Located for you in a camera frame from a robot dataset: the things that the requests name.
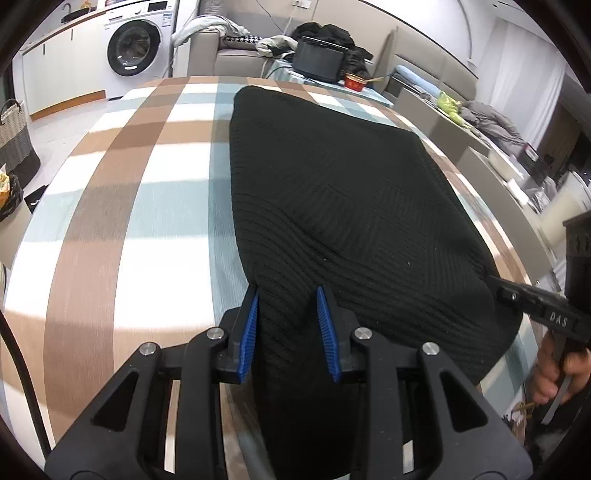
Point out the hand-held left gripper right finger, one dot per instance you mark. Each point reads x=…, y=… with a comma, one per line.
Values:
x=328, y=332

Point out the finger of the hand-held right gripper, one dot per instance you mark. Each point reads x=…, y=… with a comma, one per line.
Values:
x=535, y=300

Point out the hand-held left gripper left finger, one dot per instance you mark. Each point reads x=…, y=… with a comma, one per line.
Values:
x=249, y=332

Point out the black knit sweater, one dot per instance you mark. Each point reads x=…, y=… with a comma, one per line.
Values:
x=346, y=194

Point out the pile of black clothes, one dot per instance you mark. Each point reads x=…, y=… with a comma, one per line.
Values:
x=332, y=34

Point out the person's right hand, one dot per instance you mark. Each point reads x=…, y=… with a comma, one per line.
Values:
x=577, y=369

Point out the clear plastic bag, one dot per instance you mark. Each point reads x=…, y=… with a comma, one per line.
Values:
x=545, y=198

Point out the white folded cloth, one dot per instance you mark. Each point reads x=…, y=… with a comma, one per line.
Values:
x=517, y=191

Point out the grey upholstered bed platform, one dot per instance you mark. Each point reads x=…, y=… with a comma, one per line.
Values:
x=461, y=152

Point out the grey jacket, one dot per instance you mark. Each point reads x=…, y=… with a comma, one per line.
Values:
x=494, y=124

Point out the checked table blanket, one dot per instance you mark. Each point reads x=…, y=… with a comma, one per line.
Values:
x=138, y=184

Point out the green frog toy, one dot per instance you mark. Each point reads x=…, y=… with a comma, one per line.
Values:
x=455, y=116
x=446, y=101

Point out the white curtain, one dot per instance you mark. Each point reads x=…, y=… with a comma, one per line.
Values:
x=521, y=69

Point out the grey padded headboard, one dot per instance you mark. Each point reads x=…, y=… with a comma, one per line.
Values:
x=438, y=60

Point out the small table with teal cloth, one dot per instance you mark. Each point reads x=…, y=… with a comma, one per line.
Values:
x=369, y=92

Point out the light blue pillow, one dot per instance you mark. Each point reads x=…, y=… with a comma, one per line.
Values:
x=413, y=78

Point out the red bowl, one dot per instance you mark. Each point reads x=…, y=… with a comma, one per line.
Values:
x=355, y=83

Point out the wooden chopsticks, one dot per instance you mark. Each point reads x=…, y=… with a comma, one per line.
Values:
x=375, y=81

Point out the grey sofa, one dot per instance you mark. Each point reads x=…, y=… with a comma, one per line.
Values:
x=231, y=62

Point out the beige trash bin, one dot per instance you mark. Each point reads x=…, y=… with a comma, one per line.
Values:
x=9, y=198

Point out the white grey hoodie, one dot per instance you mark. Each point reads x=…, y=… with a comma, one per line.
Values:
x=277, y=46

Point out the houndstooth cushion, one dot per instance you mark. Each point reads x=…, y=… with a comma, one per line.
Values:
x=240, y=39

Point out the woven laundry basket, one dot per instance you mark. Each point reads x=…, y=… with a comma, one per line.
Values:
x=16, y=138

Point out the light grey garment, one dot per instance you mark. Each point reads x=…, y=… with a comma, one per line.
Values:
x=203, y=27

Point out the white washing machine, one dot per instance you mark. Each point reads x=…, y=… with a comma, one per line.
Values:
x=134, y=46

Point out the white base cabinets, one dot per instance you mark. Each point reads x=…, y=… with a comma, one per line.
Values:
x=69, y=69

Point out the black sink basin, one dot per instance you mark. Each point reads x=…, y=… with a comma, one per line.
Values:
x=83, y=14

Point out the black faucet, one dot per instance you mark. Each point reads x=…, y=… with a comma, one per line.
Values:
x=68, y=8

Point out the white wall socket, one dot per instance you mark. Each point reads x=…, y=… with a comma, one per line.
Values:
x=304, y=3

